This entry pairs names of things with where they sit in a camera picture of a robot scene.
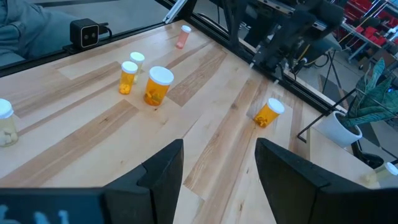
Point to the large orange medicine bottle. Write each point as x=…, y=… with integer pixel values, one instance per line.
x=157, y=90

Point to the small yellow-green medicine bottle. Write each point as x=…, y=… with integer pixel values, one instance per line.
x=381, y=175
x=137, y=58

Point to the small clear medicine bottle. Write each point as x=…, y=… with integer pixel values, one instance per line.
x=7, y=130

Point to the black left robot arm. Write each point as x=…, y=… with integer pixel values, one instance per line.
x=289, y=31

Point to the person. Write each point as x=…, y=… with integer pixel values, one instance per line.
x=28, y=28

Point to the small pink medicine bottle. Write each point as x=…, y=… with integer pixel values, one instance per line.
x=182, y=39

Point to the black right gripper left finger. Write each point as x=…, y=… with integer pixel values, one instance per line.
x=155, y=193

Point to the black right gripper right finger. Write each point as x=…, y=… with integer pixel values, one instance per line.
x=298, y=199

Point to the red storage bins rack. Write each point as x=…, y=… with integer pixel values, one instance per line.
x=373, y=32

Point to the white plant pot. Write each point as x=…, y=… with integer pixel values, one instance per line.
x=334, y=130

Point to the black box camera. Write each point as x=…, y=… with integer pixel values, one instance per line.
x=84, y=32

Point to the green snake plant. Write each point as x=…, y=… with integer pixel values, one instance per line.
x=370, y=102

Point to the silver aluminium bar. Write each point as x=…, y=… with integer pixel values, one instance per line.
x=174, y=11

